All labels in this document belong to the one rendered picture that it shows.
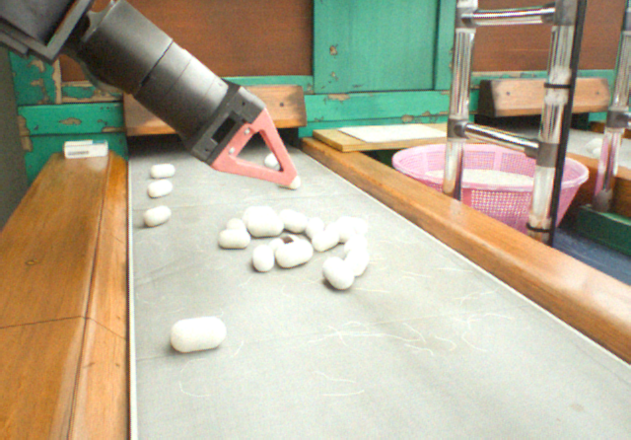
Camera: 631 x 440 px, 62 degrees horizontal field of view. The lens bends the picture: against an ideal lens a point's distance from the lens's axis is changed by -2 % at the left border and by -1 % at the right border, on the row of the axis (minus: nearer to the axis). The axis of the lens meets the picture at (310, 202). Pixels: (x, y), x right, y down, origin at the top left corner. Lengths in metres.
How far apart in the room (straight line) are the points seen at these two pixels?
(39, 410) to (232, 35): 0.75
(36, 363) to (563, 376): 0.31
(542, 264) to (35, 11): 0.42
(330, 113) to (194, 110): 0.59
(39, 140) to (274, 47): 0.42
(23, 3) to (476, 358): 0.38
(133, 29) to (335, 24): 0.61
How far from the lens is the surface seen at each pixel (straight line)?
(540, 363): 0.38
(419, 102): 1.07
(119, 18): 0.43
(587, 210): 0.82
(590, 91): 1.27
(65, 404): 0.30
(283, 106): 0.91
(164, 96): 0.43
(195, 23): 0.95
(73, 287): 0.43
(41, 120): 0.94
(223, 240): 0.52
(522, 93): 1.15
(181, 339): 0.36
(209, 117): 0.43
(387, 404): 0.32
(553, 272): 0.45
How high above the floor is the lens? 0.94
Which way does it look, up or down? 17 degrees down
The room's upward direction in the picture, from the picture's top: straight up
